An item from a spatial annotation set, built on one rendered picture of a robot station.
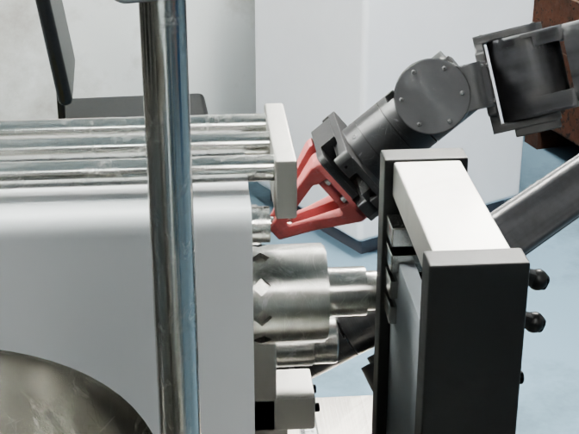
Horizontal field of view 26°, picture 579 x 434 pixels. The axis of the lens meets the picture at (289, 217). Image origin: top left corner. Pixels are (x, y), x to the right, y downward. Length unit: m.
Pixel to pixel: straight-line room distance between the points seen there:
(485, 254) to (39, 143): 0.27
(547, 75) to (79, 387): 0.71
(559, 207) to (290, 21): 2.72
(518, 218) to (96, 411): 0.97
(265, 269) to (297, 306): 0.03
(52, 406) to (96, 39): 3.89
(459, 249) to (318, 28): 3.24
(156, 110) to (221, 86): 4.08
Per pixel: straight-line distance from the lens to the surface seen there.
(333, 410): 1.50
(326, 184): 1.02
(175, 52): 0.43
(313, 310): 0.78
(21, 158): 0.73
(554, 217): 1.31
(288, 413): 1.08
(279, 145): 0.71
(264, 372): 1.06
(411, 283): 0.72
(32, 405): 0.36
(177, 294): 0.46
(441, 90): 0.94
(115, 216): 0.68
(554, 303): 3.75
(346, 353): 1.17
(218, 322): 0.70
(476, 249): 0.63
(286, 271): 0.78
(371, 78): 3.72
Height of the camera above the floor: 1.70
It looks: 24 degrees down
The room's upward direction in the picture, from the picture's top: straight up
